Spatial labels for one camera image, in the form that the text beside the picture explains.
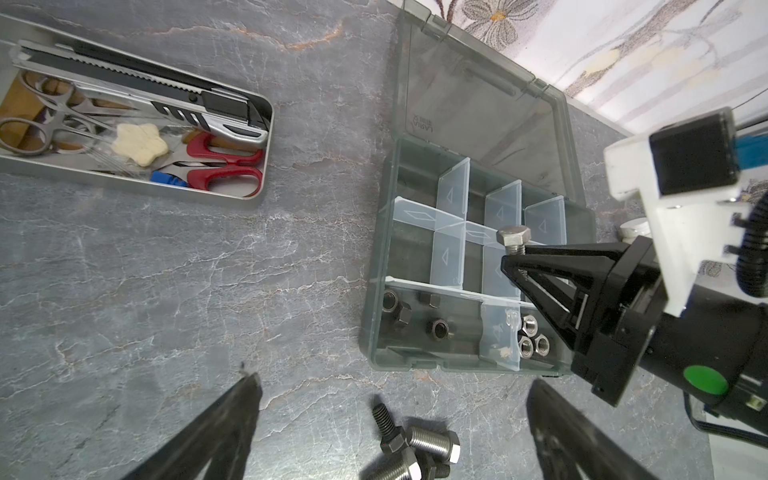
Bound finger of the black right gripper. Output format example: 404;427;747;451
509;269;591;354
501;243;630;282

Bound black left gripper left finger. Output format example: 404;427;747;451
125;373;263;479

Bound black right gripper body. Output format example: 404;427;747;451
571;236;665;406

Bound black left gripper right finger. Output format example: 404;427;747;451
526;379;654;479

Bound silver hex nut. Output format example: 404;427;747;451
520;315;539;338
534;334;551;357
518;336;535;359

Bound black hex nut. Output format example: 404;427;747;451
427;319;454;341
382;289;400;314
418;291;441;309
393;302;412;330

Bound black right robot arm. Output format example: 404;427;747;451
497;227;767;448

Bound white plastic bottle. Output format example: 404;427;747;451
619;217;652;244

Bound green compartment organizer box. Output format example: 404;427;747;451
359;1;596;377

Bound cream star knob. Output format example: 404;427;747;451
110;123;169;167

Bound grey utility knife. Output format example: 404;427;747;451
10;39;269;149

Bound silver metal scissors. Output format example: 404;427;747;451
1;70;138;157

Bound red handled scissors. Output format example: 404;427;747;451
149;133;264;198

